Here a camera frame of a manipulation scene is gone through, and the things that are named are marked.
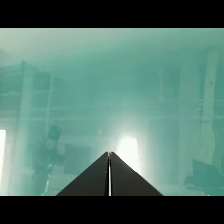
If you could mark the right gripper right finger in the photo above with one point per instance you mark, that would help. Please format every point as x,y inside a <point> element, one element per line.
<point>128,181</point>

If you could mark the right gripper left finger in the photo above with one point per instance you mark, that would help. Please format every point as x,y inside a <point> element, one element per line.
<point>93,180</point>

